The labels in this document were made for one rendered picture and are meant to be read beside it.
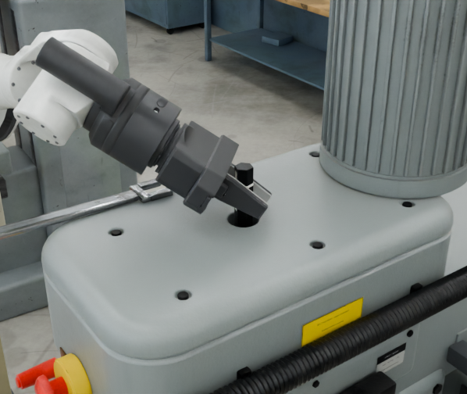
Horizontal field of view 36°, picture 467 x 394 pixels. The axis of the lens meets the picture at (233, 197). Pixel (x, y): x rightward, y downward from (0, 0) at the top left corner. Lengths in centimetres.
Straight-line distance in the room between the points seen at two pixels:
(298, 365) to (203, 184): 21
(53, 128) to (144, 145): 10
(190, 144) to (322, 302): 22
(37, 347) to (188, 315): 300
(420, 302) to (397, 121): 21
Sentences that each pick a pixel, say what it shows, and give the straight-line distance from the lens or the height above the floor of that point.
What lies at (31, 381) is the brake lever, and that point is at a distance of 94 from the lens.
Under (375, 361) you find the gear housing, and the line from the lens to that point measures 95.
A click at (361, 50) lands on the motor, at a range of 85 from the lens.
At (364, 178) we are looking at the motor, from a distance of 90.
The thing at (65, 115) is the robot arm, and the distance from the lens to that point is 79.
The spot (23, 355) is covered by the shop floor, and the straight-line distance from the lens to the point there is 366.
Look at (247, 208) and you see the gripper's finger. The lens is 82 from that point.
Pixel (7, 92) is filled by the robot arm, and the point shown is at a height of 202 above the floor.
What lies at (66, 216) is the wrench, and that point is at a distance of 86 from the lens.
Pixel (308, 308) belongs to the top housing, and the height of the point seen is 184.
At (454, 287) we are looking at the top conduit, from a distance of 92.
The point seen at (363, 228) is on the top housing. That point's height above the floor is 189.
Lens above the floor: 232
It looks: 29 degrees down
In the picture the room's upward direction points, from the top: straight up
